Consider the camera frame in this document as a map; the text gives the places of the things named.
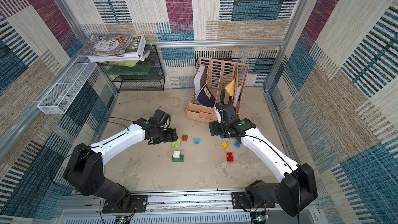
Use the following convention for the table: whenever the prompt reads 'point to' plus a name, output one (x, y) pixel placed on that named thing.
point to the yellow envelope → (230, 88)
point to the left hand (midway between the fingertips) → (172, 137)
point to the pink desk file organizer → (211, 75)
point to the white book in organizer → (199, 80)
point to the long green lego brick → (180, 159)
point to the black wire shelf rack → (147, 75)
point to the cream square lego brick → (176, 154)
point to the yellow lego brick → (224, 145)
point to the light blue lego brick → (196, 141)
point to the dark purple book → (206, 97)
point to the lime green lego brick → (176, 144)
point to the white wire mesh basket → (55, 101)
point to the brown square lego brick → (184, 137)
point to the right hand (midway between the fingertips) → (217, 123)
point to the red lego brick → (229, 157)
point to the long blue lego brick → (237, 144)
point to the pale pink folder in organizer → (238, 95)
